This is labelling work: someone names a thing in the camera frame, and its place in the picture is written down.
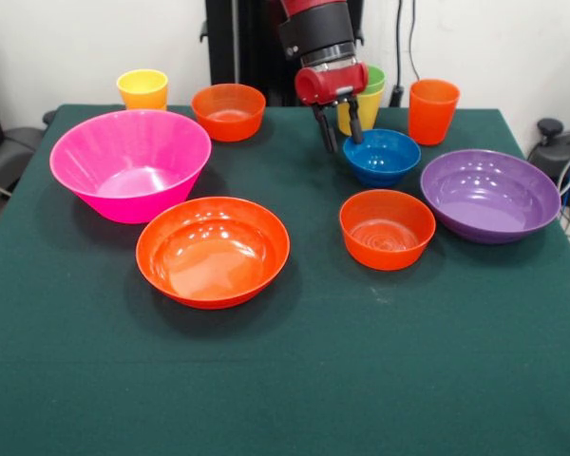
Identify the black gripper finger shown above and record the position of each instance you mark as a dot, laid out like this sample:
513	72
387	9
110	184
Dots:
354	121
327	128

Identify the small orange plastic bowl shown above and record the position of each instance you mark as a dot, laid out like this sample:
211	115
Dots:
228	128
385	256

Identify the purple plastic bowl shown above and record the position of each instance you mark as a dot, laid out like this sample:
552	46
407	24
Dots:
489	209

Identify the light orange plastic cup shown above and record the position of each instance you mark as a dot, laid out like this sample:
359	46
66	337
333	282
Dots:
145	103

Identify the green plastic cup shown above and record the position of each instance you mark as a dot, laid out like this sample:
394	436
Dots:
376	78

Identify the large pink plastic bowl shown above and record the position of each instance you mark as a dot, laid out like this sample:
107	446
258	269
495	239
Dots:
95	142

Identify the dark green tablecloth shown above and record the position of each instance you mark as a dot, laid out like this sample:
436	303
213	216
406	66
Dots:
285	370

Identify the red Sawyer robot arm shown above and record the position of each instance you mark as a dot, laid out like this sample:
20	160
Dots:
318	28

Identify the blue plastic bowl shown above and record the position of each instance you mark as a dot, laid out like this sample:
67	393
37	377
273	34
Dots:
385	168

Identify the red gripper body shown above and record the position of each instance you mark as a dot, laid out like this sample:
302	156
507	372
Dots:
330	85

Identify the large orange plastic bowl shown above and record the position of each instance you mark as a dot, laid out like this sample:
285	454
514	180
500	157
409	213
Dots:
209	266

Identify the black stand base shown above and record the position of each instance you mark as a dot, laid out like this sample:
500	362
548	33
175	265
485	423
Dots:
548	157
14	152

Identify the yellow plastic cup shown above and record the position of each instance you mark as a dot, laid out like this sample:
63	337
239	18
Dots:
373	109
142	83

